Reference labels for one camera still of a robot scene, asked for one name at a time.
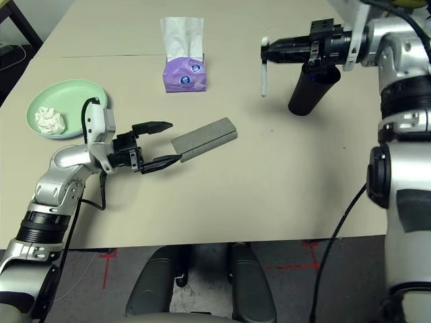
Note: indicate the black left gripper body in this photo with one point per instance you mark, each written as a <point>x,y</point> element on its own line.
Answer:
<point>126,151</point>

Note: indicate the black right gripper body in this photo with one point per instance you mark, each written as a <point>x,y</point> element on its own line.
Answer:
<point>331,43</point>

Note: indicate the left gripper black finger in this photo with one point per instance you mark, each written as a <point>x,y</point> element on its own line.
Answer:
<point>151,127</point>
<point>160,164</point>

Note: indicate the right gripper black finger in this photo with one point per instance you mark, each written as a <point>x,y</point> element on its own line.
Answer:
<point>291,44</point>
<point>291,57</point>

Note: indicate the white pen with blue cap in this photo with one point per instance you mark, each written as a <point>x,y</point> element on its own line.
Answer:
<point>264,80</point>

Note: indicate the grey glasses case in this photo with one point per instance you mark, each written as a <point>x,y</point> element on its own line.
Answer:
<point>205,138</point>

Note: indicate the light green plate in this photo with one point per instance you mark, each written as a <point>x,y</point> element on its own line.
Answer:
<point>74,97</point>

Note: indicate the white tissue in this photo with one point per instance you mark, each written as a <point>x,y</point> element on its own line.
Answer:
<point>50,121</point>

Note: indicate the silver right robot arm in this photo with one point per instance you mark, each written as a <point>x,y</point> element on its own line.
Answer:
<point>404,101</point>

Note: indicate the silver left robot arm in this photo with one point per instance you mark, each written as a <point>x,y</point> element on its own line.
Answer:
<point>64,161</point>

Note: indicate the blue-capped pen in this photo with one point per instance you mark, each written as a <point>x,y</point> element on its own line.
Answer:
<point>313,77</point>

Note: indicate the black cup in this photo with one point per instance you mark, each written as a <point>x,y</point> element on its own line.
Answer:
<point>306,97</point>

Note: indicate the purple tissue pack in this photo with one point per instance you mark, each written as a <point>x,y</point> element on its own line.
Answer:
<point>183,79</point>

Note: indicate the light blue plate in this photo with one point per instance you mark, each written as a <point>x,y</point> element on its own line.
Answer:
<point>69,137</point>

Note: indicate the green stool with wooden legs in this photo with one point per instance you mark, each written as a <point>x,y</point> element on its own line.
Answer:
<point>410,2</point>

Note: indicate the black table foot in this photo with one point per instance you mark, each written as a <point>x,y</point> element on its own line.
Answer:
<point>107,251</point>

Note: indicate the red floor tape mark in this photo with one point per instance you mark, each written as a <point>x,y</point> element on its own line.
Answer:
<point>105,269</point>

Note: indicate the dark grey robot left leg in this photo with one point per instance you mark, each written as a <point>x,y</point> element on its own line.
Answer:
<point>151,286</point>

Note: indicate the dark grey robot leg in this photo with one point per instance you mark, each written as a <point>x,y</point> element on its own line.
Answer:
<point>252,286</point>
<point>151,286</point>

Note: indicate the black bag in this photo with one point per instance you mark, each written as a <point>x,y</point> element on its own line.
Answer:
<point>10,84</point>

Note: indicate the beige side table black legs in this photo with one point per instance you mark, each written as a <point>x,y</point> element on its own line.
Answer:
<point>33,33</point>

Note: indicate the dark grey robot right leg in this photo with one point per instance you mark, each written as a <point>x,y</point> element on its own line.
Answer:
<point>252,286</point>

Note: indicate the red floor tape cross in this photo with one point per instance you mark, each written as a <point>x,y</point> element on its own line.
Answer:
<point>314,255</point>

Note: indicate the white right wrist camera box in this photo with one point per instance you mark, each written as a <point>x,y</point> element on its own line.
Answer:
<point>357,20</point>

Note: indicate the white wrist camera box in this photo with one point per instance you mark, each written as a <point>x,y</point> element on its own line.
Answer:
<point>357,20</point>
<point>96,124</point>

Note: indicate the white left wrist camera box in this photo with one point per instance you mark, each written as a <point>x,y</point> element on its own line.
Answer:
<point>96,124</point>

